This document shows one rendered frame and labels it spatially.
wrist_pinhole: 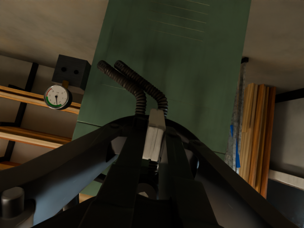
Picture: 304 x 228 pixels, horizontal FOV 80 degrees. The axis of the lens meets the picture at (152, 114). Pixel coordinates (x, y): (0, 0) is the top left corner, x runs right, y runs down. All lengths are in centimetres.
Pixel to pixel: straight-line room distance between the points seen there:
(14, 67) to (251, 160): 345
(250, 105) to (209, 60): 142
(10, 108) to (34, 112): 35
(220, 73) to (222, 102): 9
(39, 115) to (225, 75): 298
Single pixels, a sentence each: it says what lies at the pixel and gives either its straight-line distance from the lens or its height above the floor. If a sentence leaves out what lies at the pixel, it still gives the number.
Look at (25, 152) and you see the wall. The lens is 337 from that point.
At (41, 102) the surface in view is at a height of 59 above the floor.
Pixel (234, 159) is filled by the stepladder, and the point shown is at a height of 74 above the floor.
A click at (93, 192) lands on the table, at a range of 57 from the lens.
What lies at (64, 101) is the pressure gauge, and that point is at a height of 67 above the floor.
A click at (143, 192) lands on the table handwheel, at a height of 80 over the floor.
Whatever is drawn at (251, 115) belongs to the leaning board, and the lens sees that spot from 200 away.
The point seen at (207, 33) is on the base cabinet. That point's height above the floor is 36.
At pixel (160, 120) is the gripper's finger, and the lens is 17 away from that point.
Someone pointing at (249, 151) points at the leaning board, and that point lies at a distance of 198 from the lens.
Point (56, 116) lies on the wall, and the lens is 320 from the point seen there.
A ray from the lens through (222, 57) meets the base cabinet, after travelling 62.
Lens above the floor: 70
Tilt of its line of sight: 7 degrees down
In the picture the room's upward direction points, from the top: 168 degrees counter-clockwise
